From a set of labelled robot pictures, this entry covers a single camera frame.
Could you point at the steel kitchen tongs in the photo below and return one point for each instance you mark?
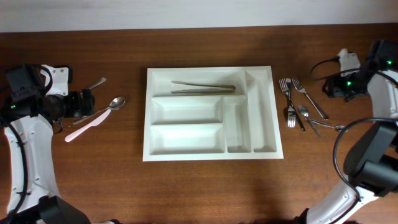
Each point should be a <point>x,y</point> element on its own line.
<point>204,88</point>

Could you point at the steel fork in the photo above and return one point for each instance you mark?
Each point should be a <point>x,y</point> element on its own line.
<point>291,111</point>
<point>300,88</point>

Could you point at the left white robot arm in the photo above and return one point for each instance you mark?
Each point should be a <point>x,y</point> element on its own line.
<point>38,99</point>

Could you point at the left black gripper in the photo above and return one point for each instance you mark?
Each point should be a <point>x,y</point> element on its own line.
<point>79,109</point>

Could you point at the large steel spoon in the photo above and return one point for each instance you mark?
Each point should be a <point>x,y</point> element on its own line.
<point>115,104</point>

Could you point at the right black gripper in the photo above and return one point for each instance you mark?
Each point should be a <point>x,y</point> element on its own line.
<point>332,86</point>

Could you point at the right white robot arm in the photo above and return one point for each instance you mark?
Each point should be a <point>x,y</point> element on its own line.
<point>368,173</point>

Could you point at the pink plastic knife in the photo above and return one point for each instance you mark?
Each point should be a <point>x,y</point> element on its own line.
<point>95,122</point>

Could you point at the white plastic cutlery tray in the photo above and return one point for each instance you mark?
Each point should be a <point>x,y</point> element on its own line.
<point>211,126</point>

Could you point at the small steel teaspoon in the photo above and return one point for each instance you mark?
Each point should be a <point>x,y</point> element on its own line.
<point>304,111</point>

